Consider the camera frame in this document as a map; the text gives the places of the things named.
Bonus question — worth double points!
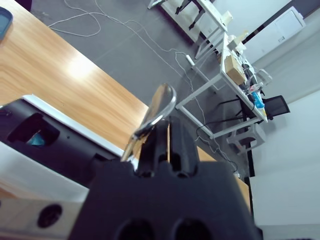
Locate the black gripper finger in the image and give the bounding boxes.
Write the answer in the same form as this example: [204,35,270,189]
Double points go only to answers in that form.
[136,119,172,177]
[168,116,200,177]

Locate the white coffee machine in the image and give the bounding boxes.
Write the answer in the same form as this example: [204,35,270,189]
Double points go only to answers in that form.
[0,93,141,204]

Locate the grey plastic stool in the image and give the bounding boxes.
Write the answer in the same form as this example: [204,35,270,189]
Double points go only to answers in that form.
[226,123,267,156]

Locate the white desk with clutter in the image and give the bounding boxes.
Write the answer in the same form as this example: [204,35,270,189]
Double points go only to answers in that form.
[175,32,270,140]

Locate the white power strip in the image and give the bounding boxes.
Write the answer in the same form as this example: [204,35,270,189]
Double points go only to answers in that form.
[186,54,197,68]

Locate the blue packet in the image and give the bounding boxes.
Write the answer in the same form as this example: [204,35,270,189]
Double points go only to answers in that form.
[250,91,266,110]

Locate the tan cardboard box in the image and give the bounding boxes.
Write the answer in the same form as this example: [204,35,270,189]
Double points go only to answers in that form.
[224,54,247,86]

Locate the black office chair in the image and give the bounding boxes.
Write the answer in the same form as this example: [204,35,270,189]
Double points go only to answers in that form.
[219,94,291,126]

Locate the white cabinet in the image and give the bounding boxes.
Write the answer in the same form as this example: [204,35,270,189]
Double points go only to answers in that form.
[243,6,307,62]

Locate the teal plastic tray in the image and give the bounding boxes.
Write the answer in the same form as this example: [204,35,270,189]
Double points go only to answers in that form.
[0,6,14,41]

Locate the white floor cable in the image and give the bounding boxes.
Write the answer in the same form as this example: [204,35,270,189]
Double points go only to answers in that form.
[47,0,241,176]

